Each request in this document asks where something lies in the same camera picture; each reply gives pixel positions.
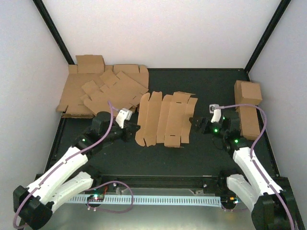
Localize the cardboard box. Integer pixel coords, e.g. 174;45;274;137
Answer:
135;92;198;148
234;80;262;105
236;106;260;140

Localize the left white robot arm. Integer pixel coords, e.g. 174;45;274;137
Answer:
13;108;140;230

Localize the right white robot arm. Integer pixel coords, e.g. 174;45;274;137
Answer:
189;110;295;230

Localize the stack of flat cardboard blanks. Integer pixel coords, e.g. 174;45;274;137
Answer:
56;55;149;118

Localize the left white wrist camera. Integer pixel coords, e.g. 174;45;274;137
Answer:
116;108;132;129

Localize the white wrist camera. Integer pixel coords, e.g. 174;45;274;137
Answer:
209;104;222;123
116;108;132;129

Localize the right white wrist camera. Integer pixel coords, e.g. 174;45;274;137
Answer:
209;104;222;123

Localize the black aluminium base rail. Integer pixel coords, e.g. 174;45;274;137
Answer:
92;175;231;194

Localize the light blue slotted cable duct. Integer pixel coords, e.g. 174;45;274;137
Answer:
67;194;222;208

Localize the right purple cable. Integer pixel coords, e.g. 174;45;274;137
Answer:
217;103;295;230

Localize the right black frame post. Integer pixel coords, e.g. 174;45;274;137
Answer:
244;0;291;74

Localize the black frame post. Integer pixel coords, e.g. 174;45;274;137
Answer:
32;0;74;65
244;0;291;74

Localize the left black frame post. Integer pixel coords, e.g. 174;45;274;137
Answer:
32;0;74;65

